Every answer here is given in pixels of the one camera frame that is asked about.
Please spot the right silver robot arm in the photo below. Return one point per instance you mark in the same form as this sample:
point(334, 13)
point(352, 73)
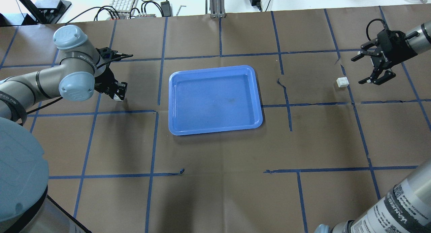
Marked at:
point(421, 43)

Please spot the aluminium frame post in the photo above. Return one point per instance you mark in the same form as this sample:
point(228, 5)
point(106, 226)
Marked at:
point(216, 9)

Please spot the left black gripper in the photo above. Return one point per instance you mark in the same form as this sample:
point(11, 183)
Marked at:
point(105, 80)

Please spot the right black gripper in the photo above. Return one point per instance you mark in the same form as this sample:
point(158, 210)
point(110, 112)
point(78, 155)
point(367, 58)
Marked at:
point(389, 57)

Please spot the white block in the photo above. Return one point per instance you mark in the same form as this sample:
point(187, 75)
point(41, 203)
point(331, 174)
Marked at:
point(342, 82)
point(118, 97)

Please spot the blue plastic tray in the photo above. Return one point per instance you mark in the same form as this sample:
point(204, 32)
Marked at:
point(213, 100)

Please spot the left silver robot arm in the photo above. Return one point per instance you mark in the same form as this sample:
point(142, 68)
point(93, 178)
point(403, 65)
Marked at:
point(82, 70)

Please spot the white keyboard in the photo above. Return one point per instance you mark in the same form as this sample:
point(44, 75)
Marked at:
point(123, 6)

